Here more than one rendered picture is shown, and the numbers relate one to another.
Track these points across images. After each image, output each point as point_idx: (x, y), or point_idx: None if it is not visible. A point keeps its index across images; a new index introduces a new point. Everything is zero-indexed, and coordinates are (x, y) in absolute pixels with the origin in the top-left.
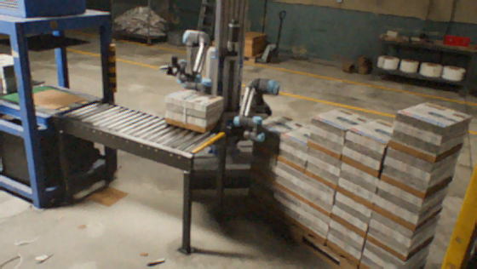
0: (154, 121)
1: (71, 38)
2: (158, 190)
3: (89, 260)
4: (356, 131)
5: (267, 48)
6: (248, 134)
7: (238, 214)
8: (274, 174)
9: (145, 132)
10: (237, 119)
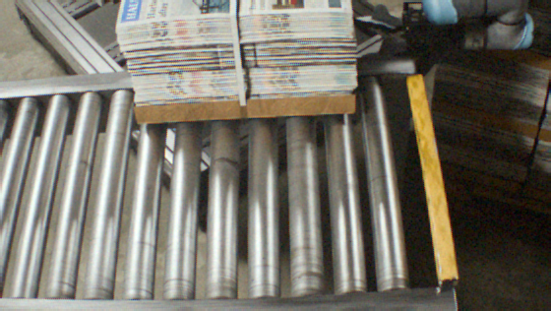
0: (86, 133)
1: None
2: (122, 270)
3: None
4: None
5: None
6: (481, 35)
7: (419, 243)
8: (540, 112)
9: (113, 233)
10: (446, 3)
